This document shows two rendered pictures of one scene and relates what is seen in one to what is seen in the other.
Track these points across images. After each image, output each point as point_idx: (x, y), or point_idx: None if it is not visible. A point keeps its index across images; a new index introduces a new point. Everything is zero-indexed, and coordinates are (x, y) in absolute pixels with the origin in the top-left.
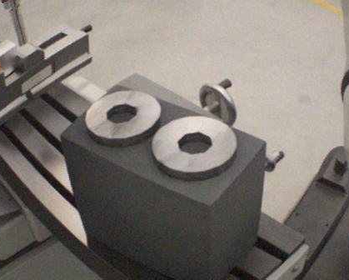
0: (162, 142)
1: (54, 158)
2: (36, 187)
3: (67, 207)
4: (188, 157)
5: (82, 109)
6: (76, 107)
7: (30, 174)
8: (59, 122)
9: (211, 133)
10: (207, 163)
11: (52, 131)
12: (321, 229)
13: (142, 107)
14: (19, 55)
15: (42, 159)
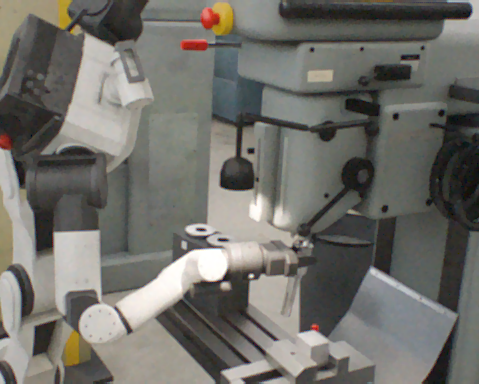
0: (212, 231)
1: (259, 338)
2: (275, 327)
3: (255, 317)
4: (205, 227)
5: (233, 359)
6: (237, 362)
7: (279, 334)
8: (252, 356)
9: (193, 230)
10: (200, 225)
11: (259, 352)
12: None
13: (214, 239)
14: (291, 343)
15: (269, 339)
